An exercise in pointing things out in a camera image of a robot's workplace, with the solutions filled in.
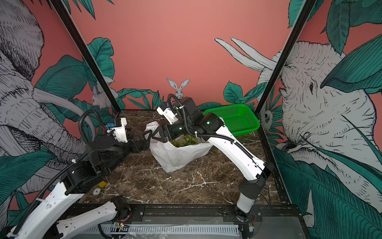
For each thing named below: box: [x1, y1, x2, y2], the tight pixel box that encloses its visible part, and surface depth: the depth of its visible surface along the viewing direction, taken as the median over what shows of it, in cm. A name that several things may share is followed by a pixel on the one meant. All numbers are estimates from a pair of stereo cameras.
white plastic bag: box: [144, 120, 213, 173], surface depth 72 cm
